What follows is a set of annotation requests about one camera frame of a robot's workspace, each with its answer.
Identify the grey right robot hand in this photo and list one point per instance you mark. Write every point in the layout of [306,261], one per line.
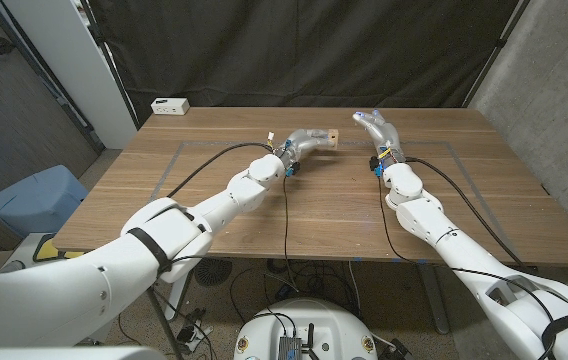
[386,140]

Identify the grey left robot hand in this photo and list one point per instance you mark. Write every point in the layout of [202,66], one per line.
[304,142]

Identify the small wooden block with holes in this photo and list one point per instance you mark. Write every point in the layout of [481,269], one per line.
[333,138]

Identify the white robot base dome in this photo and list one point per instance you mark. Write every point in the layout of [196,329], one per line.
[324,320]

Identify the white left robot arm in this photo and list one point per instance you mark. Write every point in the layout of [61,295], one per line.
[164,240]

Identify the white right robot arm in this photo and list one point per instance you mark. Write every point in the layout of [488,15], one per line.
[444,235]

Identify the grey tape outline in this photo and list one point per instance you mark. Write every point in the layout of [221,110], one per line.
[414,143]

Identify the black backdrop curtain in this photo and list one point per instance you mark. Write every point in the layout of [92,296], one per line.
[304,50]

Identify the white power strip box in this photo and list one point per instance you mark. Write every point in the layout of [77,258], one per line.
[169,106]

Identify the black backdrop stand pole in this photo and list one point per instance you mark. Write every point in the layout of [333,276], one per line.
[494,50]
[111,70]

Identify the round black floor fan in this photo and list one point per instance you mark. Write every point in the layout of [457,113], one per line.
[216,272]

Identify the grey table leg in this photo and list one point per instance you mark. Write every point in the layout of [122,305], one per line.
[434,300]

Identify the grey electronics box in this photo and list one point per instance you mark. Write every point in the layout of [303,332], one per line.
[290,347]

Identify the white table leg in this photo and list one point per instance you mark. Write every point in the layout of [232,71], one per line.
[176,305]

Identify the black floor device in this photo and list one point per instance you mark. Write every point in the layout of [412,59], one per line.
[400,350]

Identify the black and white floor gadget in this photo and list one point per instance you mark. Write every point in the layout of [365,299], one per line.
[191,332]

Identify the white column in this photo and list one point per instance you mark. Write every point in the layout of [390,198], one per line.
[79,65]

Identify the blue plastic bin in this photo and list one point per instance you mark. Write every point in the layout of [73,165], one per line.
[39,200]

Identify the dark grey door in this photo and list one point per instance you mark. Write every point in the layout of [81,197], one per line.
[9,115]

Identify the white robot torso edge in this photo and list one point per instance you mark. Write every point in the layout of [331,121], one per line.
[64,354]

